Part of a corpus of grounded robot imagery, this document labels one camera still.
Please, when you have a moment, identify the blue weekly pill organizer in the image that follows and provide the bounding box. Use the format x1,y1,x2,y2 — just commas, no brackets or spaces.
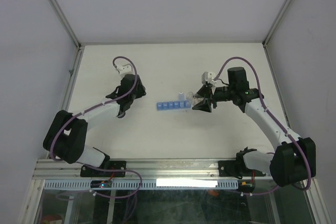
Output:
156,92,192,111

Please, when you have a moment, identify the right aluminium frame post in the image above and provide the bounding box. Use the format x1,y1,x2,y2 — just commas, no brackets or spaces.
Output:
262,0,308,48

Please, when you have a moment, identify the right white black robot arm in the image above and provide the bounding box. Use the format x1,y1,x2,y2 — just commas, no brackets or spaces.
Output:
192,67,316,187

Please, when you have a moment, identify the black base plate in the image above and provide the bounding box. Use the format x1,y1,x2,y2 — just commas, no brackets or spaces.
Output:
218,159,266,179
80,160,127,178

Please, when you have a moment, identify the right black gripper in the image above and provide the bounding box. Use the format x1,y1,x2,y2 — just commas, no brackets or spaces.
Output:
192,83,235,112

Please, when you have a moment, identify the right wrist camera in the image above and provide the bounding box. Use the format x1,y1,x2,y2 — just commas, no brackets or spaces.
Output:
202,71,217,86

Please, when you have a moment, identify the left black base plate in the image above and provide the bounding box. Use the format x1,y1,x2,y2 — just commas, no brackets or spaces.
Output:
80,160,127,178

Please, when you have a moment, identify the left aluminium frame post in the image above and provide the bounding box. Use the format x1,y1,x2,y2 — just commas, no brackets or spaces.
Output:
34,0,85,51

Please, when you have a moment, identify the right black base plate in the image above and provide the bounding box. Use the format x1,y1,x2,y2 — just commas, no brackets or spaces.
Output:
218,159,266,179

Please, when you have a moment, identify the aluminium mounting rail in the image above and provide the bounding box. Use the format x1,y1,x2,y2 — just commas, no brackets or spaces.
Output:
33,157,314,180

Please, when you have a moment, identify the clear bottle with orange pills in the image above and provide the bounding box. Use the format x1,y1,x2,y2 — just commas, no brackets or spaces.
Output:
186,92,204,106

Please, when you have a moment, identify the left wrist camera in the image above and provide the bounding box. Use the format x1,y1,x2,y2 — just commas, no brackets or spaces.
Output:
114,63,133,79

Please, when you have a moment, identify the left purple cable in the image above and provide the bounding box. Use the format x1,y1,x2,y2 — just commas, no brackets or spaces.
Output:
48,56,142,198

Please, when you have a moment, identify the aluminium frame post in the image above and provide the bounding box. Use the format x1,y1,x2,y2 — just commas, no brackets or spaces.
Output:
262,0,308,48
34,0,85,51

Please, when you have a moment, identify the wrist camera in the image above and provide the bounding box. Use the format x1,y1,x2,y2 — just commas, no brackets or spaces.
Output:
114,63,133,79
202,71,217,86

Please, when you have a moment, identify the white slotted cable duct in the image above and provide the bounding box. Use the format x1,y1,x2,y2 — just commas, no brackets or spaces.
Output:
44,178,238,190

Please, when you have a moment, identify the white capped pill bottle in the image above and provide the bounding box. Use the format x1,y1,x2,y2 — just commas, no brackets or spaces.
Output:
117,112,125,119

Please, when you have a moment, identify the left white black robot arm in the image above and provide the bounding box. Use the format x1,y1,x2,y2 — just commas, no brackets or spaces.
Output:
43,74,146,176

